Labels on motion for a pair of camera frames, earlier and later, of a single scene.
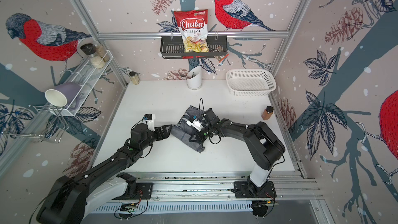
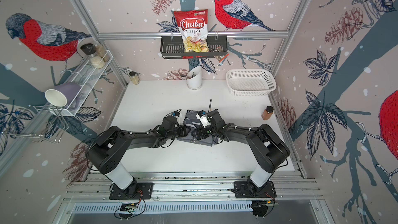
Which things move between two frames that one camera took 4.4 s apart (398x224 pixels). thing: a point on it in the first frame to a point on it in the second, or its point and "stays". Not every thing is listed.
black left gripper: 166,133 to 184,130
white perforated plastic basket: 251,82 stays
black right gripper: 198,139 stays
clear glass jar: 102,52 stays
